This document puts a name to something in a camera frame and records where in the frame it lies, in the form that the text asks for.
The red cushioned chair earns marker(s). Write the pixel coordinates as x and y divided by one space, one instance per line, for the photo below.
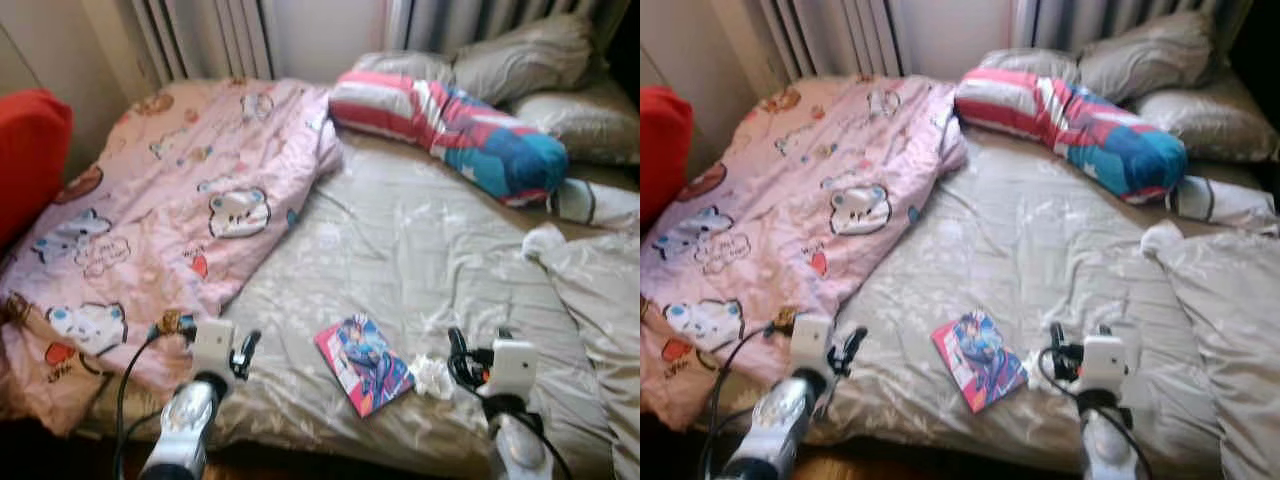
662 150
30 160

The white ribbed radiator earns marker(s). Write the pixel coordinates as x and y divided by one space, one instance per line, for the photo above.
200 40
830 40

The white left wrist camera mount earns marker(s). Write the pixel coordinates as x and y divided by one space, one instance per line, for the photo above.
212 348
810 345

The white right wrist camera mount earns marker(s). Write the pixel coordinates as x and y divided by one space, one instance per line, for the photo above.
1104 362
512 368

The colourful comic book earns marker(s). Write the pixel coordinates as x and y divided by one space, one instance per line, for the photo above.
980 360
365 365

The grey ribbed radiator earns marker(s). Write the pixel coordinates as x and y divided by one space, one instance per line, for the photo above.
500 20
1120 20

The large plump grey pillow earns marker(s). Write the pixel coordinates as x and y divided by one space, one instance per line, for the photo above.
520 60
1150 55

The pink cartoon print quilt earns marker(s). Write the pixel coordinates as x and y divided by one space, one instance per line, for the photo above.
150 200
780 200

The white tissue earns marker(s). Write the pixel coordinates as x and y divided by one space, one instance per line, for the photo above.
432 378

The white bolster with dark stripe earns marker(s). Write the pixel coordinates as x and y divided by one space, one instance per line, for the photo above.
1225 203
600 205

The grey floral bed sheet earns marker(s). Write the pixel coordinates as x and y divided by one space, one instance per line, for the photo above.
400 250
1020 250

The flat grey floral pillow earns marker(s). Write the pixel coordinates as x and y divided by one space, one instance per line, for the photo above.
1210 120
585 120

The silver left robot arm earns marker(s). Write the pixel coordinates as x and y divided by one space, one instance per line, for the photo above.
185 430
775 430

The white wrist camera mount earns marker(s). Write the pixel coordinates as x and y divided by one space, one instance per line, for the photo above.
512 368
212 348
1104 362
810 345

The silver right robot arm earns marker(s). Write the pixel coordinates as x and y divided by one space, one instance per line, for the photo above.
1105 445
520 445

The grey floral duvet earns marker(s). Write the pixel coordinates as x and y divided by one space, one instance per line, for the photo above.
1220 330
600 320

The small grey pillow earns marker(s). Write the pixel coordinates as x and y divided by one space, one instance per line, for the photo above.
1030 62
400 65

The red white blue striped pillow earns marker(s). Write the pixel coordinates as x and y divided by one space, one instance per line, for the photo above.
450 130
1080 130

